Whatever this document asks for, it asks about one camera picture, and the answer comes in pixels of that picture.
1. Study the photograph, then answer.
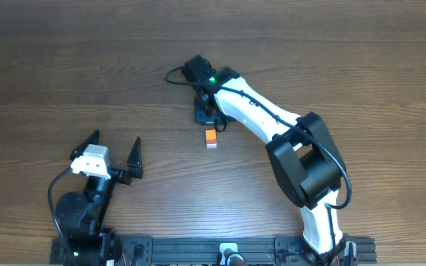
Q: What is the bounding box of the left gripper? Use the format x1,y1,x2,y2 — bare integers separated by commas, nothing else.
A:
69,129,144,185

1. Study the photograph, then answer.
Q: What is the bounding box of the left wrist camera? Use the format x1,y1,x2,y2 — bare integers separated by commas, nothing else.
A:
70,144,111,180

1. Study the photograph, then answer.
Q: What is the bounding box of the mounting rail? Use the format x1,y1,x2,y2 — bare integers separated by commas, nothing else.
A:
49,236,379,266

